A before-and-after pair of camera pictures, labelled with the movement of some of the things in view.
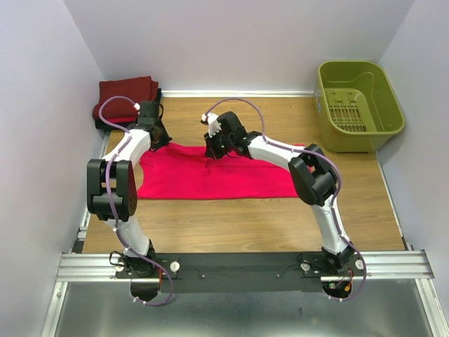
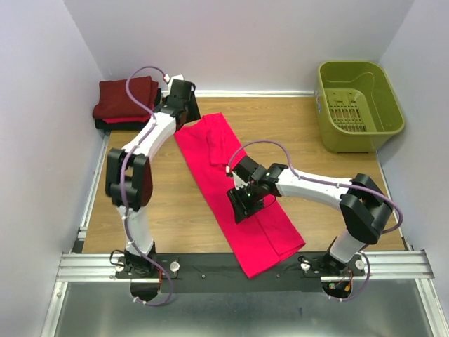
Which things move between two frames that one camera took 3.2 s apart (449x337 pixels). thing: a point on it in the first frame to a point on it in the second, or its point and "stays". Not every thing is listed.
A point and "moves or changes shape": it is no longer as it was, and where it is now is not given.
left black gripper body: [163, 137] to [192, 109]
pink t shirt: [181, 172] moves or changes shape
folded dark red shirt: [137, 89] stays
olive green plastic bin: [356, 109] stays
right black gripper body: [218, 144] to [249, 199]
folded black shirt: [99, 124] stays
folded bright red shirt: [122, 119] stays
